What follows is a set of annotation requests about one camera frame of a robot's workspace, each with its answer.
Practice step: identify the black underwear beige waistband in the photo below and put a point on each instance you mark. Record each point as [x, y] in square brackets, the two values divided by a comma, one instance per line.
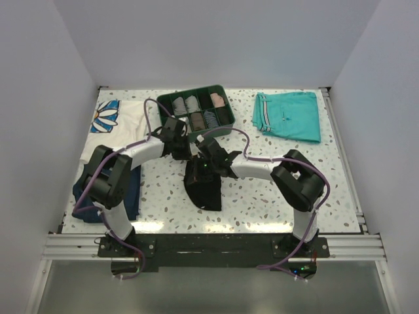
[205, 196]

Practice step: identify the brown rolled sock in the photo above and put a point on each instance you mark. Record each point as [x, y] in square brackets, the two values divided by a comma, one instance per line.
[197, 121]

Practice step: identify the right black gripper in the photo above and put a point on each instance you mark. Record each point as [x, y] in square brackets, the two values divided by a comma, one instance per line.
[197, 176]

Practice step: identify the green divided organizer tray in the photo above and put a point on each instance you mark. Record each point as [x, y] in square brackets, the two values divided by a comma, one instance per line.
[204, 109]

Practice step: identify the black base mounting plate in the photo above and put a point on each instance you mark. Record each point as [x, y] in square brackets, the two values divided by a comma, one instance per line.
[229, 251]

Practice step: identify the white daisy print shirt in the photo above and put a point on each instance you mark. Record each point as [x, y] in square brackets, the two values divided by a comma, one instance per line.
[116, 123]

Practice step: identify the teal folded shorts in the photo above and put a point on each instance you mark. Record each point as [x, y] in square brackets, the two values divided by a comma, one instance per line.
[292, 116]

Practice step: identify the black rolled sock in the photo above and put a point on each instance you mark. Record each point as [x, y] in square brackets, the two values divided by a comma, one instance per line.
[223, 116]

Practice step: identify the navy blue garment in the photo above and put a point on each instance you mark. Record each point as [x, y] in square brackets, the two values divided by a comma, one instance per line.
[131, 199]

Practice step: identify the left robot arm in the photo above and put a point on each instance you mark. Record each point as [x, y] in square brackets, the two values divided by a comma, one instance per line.
[106, 178]

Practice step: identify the striped rolled sock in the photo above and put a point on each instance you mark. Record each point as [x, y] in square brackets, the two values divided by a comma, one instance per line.
[210, 119]

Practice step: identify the light grey rolled sock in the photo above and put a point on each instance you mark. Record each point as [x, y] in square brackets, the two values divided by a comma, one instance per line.
[192, 104]

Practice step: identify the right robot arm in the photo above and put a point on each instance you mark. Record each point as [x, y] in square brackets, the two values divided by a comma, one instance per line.
[300, 183]

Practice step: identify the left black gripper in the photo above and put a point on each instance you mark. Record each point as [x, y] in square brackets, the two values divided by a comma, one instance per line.
[186, 154]

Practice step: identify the pink rolled underwear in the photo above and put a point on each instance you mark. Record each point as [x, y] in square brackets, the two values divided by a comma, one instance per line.
[217, 100]

